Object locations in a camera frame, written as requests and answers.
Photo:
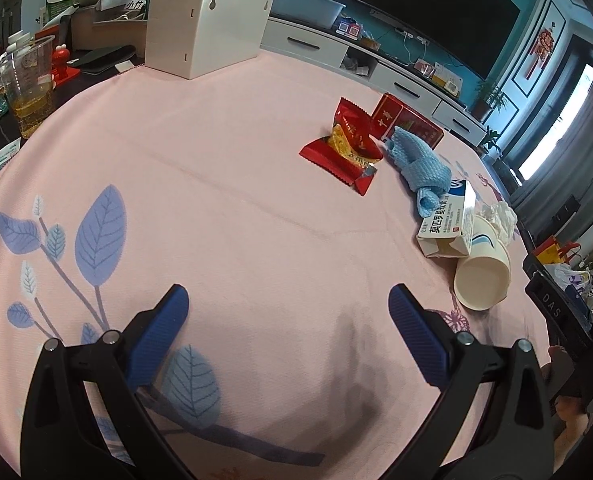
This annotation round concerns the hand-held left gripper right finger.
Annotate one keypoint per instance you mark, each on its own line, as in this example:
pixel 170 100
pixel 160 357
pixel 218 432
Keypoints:
pixel 419 335

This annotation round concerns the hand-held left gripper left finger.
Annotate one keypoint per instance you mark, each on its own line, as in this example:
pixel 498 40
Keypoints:
pixel 156 335

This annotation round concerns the person's right hand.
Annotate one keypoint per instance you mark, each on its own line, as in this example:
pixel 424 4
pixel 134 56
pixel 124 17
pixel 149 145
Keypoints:
pixel 573 412

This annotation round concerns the white plastic bag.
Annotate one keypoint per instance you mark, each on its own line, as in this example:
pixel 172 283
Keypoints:
pixel 578 282

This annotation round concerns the orange paper gift bag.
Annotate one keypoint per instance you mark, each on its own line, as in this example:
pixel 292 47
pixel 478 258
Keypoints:
pixel 551 254

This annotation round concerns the white paper cup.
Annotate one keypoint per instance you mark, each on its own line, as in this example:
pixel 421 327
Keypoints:
pixel 481 275

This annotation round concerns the crumpled white tissue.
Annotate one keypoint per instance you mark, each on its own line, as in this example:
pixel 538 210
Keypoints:
pixel 501 217

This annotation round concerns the white blue medicine box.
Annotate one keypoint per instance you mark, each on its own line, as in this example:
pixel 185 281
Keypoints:
pixel 446 210

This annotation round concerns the grey curtain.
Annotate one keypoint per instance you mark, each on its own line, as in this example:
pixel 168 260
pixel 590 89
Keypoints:
pixel 566 175

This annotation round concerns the pink floral tablecloth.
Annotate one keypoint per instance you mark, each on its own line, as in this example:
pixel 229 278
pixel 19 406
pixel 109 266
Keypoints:
pixel 226 185

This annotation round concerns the blue mesh cloth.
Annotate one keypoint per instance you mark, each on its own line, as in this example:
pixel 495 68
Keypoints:
pixel 421 165

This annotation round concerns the potted plant in patterned pot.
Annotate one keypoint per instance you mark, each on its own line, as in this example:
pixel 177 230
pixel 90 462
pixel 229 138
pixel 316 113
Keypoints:
pixel 490 141

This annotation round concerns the red cigarette box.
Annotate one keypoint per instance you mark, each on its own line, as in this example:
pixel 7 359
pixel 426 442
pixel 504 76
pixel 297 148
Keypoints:
pixel 411 120

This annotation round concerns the potted plant in red pot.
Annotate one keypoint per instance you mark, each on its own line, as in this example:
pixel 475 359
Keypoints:
pixel 486 100

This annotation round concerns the red snack wrapper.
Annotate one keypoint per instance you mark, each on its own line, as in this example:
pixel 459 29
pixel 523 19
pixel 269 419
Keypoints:
pixel 349 125

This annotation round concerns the white green card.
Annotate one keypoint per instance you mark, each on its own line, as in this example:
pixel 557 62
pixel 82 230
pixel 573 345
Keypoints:
pixel 4 160

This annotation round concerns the yellow white box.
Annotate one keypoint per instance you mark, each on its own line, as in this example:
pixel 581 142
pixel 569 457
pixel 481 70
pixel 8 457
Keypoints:
pixel 446 80

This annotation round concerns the clear plastic cup with tea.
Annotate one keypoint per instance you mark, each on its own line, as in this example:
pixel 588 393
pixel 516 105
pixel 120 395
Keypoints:
pixel 26 90

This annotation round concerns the red figurine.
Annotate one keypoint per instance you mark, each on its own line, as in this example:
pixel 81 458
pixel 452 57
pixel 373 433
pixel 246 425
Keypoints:
pixel 61 65

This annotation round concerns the white cardboard box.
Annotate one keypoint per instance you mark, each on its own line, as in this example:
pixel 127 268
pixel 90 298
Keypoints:
pixel 211 35

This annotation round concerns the brown cardboard box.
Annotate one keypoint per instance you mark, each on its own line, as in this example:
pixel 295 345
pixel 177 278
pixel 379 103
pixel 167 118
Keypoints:
pixel 111 30

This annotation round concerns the white television cabinet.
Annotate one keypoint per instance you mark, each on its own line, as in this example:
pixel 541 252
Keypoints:
pixel 301 40

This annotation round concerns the black television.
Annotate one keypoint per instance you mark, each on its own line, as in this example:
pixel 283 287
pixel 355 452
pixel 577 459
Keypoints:
pixel 426 10

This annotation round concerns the translucent blue storage box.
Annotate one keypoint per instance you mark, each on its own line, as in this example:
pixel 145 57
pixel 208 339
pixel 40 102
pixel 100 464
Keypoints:
pixel 306 7

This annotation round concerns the red wall ornament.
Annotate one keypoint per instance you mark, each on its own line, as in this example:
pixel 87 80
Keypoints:
pixel 542 50

